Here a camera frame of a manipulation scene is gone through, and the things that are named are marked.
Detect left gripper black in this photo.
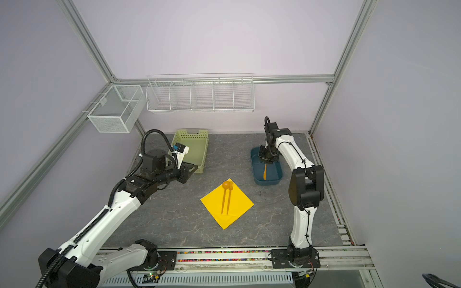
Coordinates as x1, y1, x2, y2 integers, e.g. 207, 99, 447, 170
155, 160, 198, 186

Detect orange plastic knife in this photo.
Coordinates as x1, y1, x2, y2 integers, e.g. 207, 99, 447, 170
263, 164, 268, 181

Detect orange plastic spoon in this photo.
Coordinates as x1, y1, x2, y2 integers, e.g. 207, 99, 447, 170
221, 181, 232, 214

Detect orange plastic fork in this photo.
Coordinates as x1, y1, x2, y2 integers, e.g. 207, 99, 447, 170
226, 181, 234, 215

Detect yellow paper napkin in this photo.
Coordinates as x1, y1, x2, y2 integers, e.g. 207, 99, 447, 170
200, 178, 254, 230

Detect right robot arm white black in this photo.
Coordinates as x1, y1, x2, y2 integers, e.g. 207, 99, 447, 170
258, 116, 325, 270

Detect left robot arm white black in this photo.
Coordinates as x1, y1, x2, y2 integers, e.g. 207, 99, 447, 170
36, 137, 198, 288

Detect dark teal plastic bin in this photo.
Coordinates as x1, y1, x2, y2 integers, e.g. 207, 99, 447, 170
250, 147, 283, 186

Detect green perforated plastic basket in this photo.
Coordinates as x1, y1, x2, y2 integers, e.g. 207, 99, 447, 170
172, 129, 209, 174

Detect white wire shelf rack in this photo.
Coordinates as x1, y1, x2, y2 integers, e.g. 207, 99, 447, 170
145, 73, 255, 113

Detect white mesh wall basket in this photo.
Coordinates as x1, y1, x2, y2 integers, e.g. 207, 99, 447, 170
88, 85, 146, 134

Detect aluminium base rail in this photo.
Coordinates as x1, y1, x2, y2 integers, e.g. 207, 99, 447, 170
64, 246, 384, 288

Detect black cable at corner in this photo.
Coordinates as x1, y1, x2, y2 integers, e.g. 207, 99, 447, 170
422, 273, 461, 288

